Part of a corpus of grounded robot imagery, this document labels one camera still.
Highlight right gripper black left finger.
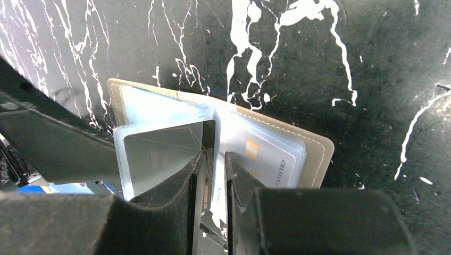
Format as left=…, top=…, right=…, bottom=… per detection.
left=1, top=152, right=206, bottom=254

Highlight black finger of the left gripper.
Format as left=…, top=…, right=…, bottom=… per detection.
left=1, top=59, right=122, bottom=192

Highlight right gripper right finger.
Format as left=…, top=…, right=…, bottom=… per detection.
left=224, top=152, right=416, bottom=254

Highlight grey card holder wallet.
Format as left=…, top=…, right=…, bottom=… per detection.
left=106, top=78, right=336, bottom=201

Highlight silver card in sleeve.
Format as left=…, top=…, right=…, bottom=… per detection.
left=227, top=120, right=307, bottom=188

